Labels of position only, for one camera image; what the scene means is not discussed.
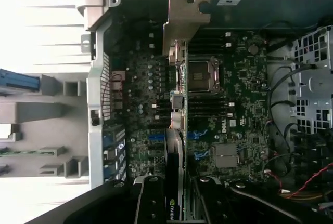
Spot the silver chipset heat sink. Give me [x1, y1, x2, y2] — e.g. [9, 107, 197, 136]
[214, 144, 239, 169]

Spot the silver metal drive cage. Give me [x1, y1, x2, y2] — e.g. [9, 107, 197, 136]
[291, 25, 333, 131]

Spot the green motherboard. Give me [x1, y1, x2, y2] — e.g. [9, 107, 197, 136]
[104, 20, 273, 183]

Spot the CPU socket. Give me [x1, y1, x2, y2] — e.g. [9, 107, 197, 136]
[188, 57, 222, 94]

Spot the grey parts rack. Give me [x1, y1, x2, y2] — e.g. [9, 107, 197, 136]
[0, 74, 89, 179]

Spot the black open PC case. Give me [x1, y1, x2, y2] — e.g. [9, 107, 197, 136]
[76, 0, 333, 224]

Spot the loose green RAM stick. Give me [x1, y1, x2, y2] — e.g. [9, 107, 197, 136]
[0, 149, 57, 157]

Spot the hard disk in blue carrier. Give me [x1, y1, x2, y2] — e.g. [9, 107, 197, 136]
[0, 69, 41, 91]

